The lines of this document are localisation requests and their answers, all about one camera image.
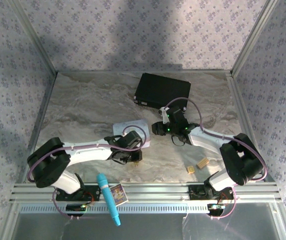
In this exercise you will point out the lavender cartoon tin box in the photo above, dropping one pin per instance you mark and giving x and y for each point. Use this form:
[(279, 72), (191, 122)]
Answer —
[(119, 127)]

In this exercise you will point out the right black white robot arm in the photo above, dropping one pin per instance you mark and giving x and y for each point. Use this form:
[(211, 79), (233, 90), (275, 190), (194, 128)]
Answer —
[(207, 137)]

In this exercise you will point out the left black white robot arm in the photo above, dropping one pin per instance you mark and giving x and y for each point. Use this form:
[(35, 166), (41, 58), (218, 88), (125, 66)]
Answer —
[(87, 152)]

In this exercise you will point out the black hard case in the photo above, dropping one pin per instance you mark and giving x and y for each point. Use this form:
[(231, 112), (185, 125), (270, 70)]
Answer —
[(162, 87)]

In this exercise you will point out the small printed picture card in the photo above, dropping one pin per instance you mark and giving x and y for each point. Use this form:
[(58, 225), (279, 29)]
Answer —
[(119, 196)]

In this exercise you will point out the blue toy microphone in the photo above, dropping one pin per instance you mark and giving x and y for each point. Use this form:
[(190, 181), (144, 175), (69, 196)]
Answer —
[(107, 195)]

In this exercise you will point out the ridged wooden block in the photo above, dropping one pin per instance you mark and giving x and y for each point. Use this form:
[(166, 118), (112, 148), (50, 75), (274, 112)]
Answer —
[(202, 163)]

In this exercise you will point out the small wooden cube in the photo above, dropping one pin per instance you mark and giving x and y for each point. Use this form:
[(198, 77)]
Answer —
[(190, 170)]

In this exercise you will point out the grey metal sheet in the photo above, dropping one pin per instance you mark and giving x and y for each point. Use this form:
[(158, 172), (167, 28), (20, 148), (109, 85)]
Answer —
[(157, 227)]

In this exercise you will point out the left black controller board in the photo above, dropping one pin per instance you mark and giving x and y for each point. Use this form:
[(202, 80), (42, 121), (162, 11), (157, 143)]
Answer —
[(74, 207)]

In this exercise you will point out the black controller board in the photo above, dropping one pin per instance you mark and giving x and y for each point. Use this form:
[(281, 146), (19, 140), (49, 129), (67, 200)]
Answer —
[(74, 207), (213, 208)]

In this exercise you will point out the right black controller board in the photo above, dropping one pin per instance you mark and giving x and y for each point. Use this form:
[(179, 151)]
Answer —
[(213, 208)]

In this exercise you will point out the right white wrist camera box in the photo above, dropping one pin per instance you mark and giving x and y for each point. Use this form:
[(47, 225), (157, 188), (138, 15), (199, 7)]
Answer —
[(164, 117)]

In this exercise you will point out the aluminium front rail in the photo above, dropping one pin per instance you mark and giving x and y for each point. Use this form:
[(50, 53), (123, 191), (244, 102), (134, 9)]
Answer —
[(157, 192)]

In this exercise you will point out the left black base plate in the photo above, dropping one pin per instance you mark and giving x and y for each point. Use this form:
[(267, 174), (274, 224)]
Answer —
[(94, 188)]

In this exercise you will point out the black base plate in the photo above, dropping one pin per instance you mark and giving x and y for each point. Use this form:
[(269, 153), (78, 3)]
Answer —
[(94, 188), (197, 193)]

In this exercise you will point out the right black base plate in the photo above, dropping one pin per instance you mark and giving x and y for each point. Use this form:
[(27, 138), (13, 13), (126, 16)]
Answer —
[(197, 193)]

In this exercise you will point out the aluminium side rail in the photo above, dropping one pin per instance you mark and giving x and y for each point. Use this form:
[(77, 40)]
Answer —
[(241, 100), (45, 105)]

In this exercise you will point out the aluminium frame post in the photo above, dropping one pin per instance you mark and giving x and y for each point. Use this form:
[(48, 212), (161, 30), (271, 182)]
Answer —
[(253, 37), (34, 37)]

